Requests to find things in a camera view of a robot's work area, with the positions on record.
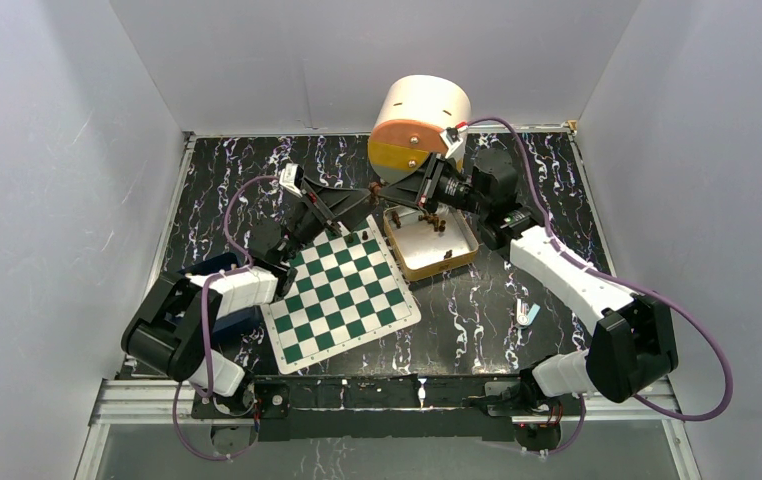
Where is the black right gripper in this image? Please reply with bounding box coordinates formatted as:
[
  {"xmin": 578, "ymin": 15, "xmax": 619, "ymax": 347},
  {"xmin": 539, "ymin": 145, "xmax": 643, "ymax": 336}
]
[{"xmin": 378, "ymin": 152, "xmax": 489, "ymax": 218}]

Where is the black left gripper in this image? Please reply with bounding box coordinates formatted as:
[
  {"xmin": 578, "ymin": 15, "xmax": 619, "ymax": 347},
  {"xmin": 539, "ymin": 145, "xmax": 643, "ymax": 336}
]
[{"xmin": 279, "ymin": 179, "xmax": 378, "ymax": 265}]

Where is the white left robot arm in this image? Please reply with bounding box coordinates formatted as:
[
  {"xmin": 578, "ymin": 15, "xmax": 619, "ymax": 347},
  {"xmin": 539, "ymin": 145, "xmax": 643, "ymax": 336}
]
[{"xmin": 121, "ymin": 180, "xmax": 380, "ymax": 416}]

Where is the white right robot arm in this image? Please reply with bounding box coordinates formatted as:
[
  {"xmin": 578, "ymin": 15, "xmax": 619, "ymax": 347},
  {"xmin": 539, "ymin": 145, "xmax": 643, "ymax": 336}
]
[{"xmin": 370, "ymin": 149, "xmax": 679, "ymax": 414}]

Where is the green white chess board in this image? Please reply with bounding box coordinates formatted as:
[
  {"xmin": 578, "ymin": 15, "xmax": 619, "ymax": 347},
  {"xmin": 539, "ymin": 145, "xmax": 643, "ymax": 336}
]
[{"xmin": 261, "ymin": 216, "xmax": 422, "ymax": 374}]

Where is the blue tin tray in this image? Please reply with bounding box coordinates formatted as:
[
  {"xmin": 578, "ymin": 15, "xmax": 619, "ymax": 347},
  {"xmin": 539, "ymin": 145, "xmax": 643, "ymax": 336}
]
[{"xmin": 178, "ymin": 252, "xmax": 263, "ymax": 343}]

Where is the small white blue tag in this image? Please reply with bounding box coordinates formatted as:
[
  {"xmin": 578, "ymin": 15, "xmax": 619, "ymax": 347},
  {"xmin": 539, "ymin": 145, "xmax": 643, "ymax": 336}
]
[{"xmin": 514, "ymin": 299, "xmax": 540, "ymax": 329}]

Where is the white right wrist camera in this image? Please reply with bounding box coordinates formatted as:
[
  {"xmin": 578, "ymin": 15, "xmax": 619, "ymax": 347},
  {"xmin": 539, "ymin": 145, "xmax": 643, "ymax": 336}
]
[{"xmin": 440, "ymin": 122, "xmax": 469, "ymax": 158}]

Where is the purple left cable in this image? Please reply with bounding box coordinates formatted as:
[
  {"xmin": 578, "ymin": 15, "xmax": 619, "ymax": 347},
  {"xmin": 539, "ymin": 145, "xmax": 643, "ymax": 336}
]
[{"xmin": 171, "ymin": 174, "xmax": 290, "ymax": 463}]

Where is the purple cable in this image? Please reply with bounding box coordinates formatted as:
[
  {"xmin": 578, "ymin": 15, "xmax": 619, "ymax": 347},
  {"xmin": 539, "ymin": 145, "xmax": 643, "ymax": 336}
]
[
  {"xmin": 460, "ymin": 117, "xmax": 734, "ymax": 456},
  {"xmin": 171, "ymin": 174, "xmax": 290, "ymax": 463}
]

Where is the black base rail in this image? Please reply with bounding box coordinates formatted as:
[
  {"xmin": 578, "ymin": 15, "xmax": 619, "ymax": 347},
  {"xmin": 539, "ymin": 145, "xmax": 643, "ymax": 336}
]
[{"xmin": 192, "ymin": 374, "xmax": 581, "ymax": 449}]

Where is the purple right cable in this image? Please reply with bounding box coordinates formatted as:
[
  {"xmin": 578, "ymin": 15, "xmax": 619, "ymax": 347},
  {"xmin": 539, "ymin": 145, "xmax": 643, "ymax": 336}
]
[{"xmin": 460, "ymin": 117, "xmax": 734, "ymax": 456}]

